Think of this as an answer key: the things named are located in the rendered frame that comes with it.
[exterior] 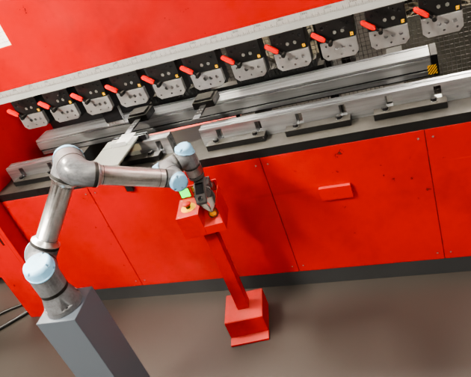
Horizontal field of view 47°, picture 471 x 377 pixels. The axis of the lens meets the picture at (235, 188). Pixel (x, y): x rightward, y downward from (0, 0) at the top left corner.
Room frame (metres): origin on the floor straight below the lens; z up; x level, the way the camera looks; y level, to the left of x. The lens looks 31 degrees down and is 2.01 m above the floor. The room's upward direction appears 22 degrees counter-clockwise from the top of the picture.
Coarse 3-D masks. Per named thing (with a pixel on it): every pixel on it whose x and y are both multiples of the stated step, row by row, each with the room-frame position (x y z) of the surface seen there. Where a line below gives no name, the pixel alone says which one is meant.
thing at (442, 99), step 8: (408, 104) 2.00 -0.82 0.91; (416, 104) 1.97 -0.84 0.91; (424, 104) 1.95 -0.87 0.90; (432, 104) 1.93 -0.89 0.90; (440, 104) 1.91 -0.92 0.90; (376, 112) 2.04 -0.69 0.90; (384, 112) 2.01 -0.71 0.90; (392, 112) 1.99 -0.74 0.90; (400, 112) 1.98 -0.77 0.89; (408, 112) 1.97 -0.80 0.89; (416, 112) 1.95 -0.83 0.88
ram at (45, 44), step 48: (0, 0) 2.69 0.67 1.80; (48, 0) 2.59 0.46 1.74; (96, 0) 2.50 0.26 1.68; (144, 0) 2.41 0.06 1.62; (192, 0) 2.32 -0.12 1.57; (240, 0) 2.24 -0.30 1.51; (288, 0) 2.16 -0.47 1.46; (336, 0) 2.09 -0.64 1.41; (384, 0) 2.01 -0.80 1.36; (48, 48) 2.64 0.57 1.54; (96, 48) 2.54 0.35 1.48; (144, 48) 2.45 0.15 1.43
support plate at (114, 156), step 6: (132, 138) 2.56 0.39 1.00; (108, 144) 2.61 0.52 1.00; (132, 144) 2.50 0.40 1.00; (102, 150) 2.56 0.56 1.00; (108, 150) 2.53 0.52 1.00; (114, 150) 2.50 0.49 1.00; (120, 150) 2.47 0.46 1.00; (126, 150) 2.45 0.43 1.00; (102, 156) 2.49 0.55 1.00; (108, 156) 2.46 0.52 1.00; (114, 156) 2.43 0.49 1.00; (120, 156) 2.40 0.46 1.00; (102, 162) 2.42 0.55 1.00; (108, 162) 2.39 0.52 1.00; (114, 162) 2.36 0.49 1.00; (120, 162) 2.35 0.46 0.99
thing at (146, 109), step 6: (138, 108) 2.85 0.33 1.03; (144, 108) 2.82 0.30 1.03; (150, 108) 2.83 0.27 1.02; (132, 114) 2.81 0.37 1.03; (138, 114) 2.79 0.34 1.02; (144, 114) 2.77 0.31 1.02; (150, 114) 2.80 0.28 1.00; (132, 120) 2.80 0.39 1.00; (138, 120) 2.76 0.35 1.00; (144, 120) 2.77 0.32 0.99; (132, 126) 2.71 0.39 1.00; (126, 132) 2.66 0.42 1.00
